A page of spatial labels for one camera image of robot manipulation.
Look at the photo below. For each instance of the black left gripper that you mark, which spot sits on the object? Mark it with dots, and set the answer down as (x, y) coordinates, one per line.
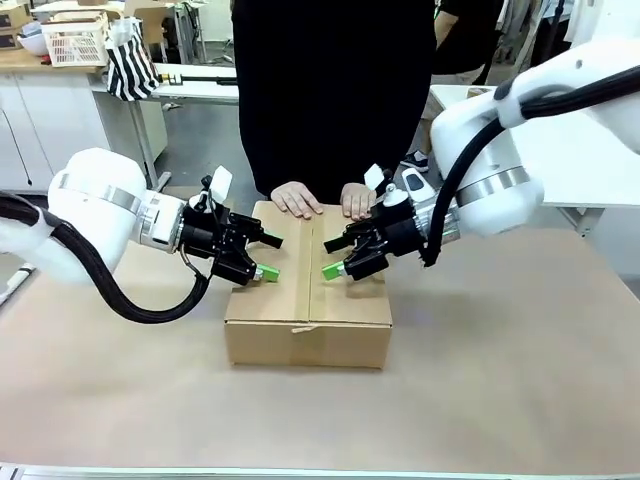
(220, 240)

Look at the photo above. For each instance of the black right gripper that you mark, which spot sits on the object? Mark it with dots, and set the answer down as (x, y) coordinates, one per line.
(390, 235)

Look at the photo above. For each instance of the brown cardboard shipping box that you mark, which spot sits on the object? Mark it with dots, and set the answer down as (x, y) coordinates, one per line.
(305, 345)

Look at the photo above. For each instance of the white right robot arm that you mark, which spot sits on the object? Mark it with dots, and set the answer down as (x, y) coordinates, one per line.
(500, 150)

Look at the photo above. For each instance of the cardboard box with dark label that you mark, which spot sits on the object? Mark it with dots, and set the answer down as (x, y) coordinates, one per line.
(12, 22)

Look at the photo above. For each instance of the person's left hand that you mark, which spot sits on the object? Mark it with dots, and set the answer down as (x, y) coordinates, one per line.
(357, 200)

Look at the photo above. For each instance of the person's right hand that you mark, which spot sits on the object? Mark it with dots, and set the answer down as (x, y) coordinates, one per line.
(297, 200)

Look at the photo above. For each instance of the person in black top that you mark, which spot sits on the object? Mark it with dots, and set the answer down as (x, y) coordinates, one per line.
(330, 90)

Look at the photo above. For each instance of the white folding table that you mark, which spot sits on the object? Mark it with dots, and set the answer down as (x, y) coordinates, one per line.
(200, 92)

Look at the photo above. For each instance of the long black rod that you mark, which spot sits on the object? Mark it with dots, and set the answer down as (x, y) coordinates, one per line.
(205, 79)

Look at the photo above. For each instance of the black white striped bag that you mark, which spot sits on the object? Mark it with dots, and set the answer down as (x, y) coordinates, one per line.
(131, 65)

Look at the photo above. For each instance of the white roll with black band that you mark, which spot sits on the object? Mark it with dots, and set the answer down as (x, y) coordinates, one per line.
(17, 282)

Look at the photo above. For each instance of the bystander in dark shirt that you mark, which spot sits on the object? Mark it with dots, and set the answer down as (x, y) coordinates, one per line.
(465, 35)

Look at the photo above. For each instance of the white side table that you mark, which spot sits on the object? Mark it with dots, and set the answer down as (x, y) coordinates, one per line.
(585, 170)

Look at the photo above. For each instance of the white cabinet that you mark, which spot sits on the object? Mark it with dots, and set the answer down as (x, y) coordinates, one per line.
(35, 130)

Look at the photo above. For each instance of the white plastic basket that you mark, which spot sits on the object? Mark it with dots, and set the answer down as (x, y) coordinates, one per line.
(75, 42)

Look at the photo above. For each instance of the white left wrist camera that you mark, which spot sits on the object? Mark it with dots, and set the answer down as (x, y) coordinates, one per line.
(221, 184)

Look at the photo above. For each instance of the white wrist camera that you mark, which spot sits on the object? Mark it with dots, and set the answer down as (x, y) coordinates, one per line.
(221, 184)
(376, 177)

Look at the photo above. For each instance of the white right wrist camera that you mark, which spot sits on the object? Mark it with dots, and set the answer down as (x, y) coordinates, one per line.
(376, 177)

